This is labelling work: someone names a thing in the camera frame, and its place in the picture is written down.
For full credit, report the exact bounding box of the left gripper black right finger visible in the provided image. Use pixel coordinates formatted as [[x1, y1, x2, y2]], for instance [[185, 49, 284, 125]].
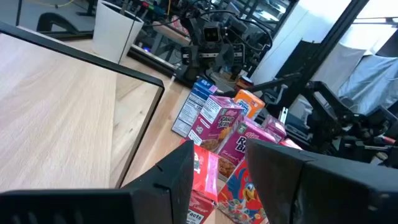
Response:
[[244, 138, 398, 224]]

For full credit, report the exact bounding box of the wooden tray with wire frame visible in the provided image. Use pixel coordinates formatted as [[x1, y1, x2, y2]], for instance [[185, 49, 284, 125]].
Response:
[[0, 21, 165, 191]]

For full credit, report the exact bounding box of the blue Frosted Flakes cereal box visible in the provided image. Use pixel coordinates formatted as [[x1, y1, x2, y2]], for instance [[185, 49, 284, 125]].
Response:
[[171, 78, 218, 138]]

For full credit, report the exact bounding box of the black machine frame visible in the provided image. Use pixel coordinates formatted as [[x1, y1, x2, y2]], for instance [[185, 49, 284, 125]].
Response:
[[298, 80, 398, 170]]

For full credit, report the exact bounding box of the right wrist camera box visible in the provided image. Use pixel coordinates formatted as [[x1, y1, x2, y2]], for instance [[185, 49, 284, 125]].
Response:
[[202, 25, 222, 44]]

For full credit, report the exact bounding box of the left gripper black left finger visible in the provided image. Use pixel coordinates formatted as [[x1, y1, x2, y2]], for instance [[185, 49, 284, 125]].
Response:
[[0, 139, 195, 224]]

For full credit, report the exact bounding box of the white plant pot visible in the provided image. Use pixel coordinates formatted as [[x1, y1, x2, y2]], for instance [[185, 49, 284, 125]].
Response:
[[91, 0, 145, 65]]

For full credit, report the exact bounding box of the grey fabric cover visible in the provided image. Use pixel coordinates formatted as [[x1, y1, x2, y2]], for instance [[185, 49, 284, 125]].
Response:
[[337, 43, 398, 116]]

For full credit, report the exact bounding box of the black slanted frame post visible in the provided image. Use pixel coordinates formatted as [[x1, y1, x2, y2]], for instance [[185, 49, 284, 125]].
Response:
[[273, 0, 371, 108]]

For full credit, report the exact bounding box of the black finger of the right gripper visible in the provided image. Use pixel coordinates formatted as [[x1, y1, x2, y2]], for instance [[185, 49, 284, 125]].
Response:
[[181, 45, 201, 82], [231, 43, 249, 78]]

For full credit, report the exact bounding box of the purple Raisin Bran cereal box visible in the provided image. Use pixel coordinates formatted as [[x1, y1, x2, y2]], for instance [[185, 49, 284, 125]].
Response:
[[186, 95, 245, 153], [261, 114, 287, 144], [217, 116, 277, 183]]

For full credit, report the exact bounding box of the black curved floor stand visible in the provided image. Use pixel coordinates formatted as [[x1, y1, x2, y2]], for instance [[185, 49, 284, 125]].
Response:
[[36, 12, 96, 35]]

